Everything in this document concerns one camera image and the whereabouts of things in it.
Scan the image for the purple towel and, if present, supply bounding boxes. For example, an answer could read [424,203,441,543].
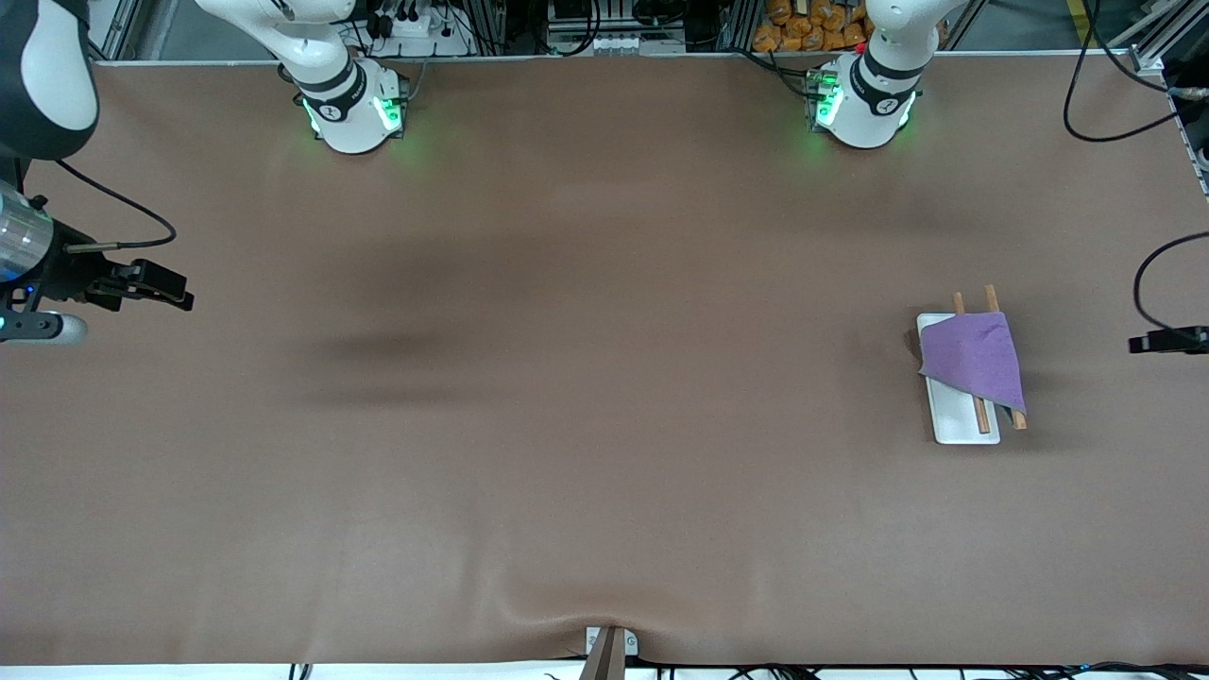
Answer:
[919,311,1029,416]

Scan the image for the white rack with wooden bars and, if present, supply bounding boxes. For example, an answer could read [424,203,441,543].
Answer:
[916,284,1029,446]

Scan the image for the orange snack bags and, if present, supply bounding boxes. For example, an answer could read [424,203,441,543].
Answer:
[753,0,875,54]

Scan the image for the white multi-port device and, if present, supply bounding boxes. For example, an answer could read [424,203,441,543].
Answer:
[586,33,664,56]

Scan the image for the black electronics unit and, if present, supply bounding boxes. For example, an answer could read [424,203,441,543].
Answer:
[548,0,690,34]

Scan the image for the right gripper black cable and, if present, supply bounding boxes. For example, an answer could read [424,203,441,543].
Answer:
[55,158,179,252]

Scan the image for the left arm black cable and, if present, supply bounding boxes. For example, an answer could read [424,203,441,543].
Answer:
[1064,0,1209,333]

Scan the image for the aluminium frame profile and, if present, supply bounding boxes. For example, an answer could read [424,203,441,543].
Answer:
[90,0,145,63]
[1105,0,1209,199]

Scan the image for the metal bracket with brown post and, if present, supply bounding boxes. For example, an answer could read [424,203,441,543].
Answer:
[578,625,639,680]

